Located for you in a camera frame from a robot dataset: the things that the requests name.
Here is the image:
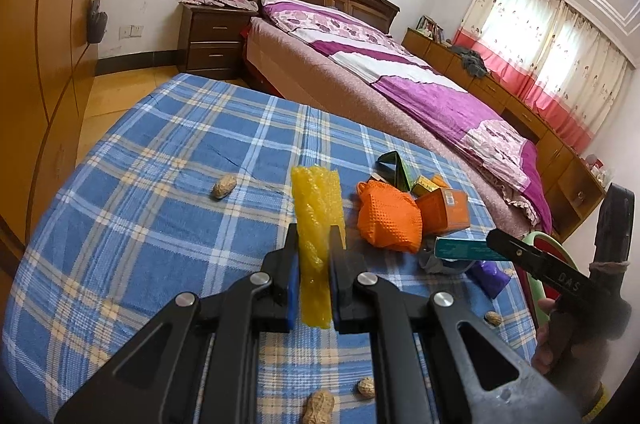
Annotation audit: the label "long wooden cabinet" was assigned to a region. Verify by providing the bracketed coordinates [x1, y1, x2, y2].
[402, 28, 605, 242]

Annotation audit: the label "purple plastic wrapper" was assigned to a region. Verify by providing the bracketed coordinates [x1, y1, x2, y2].
[465, 261, 511, 299]

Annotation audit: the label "items on corner shelf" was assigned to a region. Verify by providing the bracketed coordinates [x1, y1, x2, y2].
[584, 154, 612, 190]

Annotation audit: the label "wall power socket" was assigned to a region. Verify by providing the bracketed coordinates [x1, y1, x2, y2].
[118, 25, 143, 40]

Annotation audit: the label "purple floral quilt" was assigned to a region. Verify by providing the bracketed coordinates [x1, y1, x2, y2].
[260, 0, 552, 231]

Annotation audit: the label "blue plastic curved piece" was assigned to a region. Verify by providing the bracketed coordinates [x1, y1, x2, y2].
[418, 248, 474, 275]

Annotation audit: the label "bed with mauve cover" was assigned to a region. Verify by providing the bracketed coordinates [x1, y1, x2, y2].
[246, 0, 552, 235]

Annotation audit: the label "black bag on wardrobe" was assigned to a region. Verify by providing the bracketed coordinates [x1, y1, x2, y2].
[86, 0, 108, 44]

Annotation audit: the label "folded cloth on nightstand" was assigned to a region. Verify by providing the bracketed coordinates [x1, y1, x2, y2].
[180, 0, 258, 12]

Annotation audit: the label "grey clothes pile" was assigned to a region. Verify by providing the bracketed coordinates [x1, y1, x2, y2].
[450, 46, 489, 78]

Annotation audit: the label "peanut near left small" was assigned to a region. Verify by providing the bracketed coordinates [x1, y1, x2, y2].
[356, 376, 375, 400]

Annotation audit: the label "orange foam net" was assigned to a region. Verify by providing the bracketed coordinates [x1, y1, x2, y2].
[357, 180, 422, 255]

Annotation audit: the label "wooden wardrobe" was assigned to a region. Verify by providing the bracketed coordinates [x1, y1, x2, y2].
[1, 0, 99, 293]

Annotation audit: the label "blue plaid tablecloth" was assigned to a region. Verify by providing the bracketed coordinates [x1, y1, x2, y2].
[2, 71, 539, 424]

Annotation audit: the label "peanut far left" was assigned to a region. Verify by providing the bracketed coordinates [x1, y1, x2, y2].
[210, 173, 236, 201]

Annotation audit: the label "red bin green rim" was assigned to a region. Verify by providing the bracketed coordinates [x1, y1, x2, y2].
[514, 231, 576, 329]

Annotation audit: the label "peanut right of wrapper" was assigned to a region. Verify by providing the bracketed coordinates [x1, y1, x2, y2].
[484, 310, 503, 328]

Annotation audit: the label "peanut near left large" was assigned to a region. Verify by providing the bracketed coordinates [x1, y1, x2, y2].
[302, 389, 335, 424]

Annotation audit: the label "green wrapper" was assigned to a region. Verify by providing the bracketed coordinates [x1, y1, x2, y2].
[375, 151, 413, 192]

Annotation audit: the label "person right hand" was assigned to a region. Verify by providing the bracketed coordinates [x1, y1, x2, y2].
[532, 298, 567, 375]

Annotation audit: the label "floral pink curtains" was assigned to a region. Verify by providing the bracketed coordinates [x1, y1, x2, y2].
[454, 0, 631, 153]

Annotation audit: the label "orange cardboard box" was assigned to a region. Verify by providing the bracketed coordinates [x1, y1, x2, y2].
[416, 189, 471, 235]

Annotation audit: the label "green white carton box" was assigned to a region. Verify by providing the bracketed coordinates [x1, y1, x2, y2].
[434, 236, 504, 261]

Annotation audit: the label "yellow foam net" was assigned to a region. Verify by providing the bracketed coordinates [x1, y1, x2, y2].
[291, 166, 345, 330]

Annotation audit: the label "dark wood nightstand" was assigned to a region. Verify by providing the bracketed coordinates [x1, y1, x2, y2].
[176, 4, 257, 80]

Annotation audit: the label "books on cabinet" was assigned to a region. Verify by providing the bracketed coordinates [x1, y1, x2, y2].
[416, 15, 445, 43]

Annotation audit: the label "small yellow snack box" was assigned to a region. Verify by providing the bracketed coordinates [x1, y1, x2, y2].
[411, 176, 439, 197]

